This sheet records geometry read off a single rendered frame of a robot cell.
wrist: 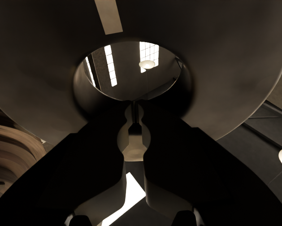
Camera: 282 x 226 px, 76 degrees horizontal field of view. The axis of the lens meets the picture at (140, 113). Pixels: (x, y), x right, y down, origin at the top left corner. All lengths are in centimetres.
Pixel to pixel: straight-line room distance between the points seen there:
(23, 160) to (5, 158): 7
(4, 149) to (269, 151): 945
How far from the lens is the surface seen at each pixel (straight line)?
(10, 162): 63
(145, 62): 728
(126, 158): 16
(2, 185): 60
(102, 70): 380
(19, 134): 61
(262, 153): 944
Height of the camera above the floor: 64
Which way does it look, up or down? 46 degrees up
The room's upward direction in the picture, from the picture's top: 176 degrees clockwise
